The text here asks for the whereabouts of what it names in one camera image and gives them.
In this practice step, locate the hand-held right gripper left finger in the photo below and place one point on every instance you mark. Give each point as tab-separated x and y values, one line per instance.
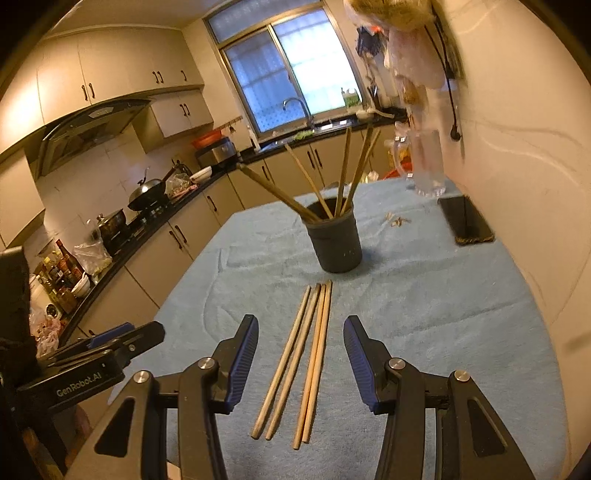
242	364

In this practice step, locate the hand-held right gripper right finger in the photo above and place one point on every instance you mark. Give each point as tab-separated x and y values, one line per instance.
360	364

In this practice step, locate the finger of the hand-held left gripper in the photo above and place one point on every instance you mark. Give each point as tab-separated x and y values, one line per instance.
111	334
143	337

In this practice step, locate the light bamboo chopstick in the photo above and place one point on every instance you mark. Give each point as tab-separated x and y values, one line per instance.
281	360
344	175
295	355
318	355
359	170
310	364
277	191
307	180
371	147

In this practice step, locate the black utensil holder cup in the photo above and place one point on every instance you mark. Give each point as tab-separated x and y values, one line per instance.
339	244

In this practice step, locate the pink plastic bag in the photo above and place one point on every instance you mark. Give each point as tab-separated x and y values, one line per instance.
46	334

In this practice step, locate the small white bowl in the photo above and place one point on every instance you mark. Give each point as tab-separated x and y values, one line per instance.
81	286

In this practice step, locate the blue tablecloth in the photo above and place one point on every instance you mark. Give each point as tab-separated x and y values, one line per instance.
415	323

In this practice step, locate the group of condiment bottles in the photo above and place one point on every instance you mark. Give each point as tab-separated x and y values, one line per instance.
60	277

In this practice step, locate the clear plastic bag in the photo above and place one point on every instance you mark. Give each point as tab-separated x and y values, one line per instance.
94	258

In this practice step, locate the steel cooking pot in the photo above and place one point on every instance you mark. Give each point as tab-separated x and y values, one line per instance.
111	226

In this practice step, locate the black kitchen countertop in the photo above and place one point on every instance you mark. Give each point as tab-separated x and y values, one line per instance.
152	217

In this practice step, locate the black wok with lid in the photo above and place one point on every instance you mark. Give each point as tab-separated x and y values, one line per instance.
147	191

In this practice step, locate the small metal keys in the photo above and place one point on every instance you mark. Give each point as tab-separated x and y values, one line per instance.
397	220

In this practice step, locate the white ceramic bowl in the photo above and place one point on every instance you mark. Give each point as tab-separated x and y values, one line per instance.
201	175

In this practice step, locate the black smartphone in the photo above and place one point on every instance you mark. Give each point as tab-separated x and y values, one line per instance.
466	221

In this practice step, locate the red plastic tub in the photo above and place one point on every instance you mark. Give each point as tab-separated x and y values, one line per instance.
395	174

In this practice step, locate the silver countertop appliance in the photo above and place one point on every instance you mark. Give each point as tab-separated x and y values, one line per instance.
217	154

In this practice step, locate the black range hood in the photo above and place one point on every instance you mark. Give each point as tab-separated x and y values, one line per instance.
87	134

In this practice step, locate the red plastic basin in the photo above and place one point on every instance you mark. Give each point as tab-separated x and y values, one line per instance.
207	138

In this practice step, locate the clear glass pitcher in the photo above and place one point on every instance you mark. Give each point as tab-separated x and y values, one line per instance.
427	161

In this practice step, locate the white plastic bottle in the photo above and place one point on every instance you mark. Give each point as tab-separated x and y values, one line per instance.
253	138

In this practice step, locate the green dish rag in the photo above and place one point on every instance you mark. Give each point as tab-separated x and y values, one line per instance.
304	135

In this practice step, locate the white bowl with ladle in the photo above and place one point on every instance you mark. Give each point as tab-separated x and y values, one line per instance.
367	113

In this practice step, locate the chrome sink faucet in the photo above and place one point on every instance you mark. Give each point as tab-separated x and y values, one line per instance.
307	110

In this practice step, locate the beige upper cabinets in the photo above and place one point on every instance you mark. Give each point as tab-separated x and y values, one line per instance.
106	69

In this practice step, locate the green dish soap bottle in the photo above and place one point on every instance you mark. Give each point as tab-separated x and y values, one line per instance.
351	98

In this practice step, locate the dark knife holder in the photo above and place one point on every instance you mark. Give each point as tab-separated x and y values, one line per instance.
374	97

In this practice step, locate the small hanging produce bag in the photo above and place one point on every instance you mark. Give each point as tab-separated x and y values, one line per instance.
411	91

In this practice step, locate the kitchen window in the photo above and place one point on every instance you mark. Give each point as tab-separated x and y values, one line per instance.
295	69

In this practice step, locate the white hanging plastic bag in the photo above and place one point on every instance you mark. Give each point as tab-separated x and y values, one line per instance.
415	60

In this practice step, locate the blue hanging item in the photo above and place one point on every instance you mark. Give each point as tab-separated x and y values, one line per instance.
369	41

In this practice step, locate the yellowish hanging plastic bag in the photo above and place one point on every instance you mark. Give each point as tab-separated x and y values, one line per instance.
392	11

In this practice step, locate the small beige wall cabinet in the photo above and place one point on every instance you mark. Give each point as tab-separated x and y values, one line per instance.
180	115

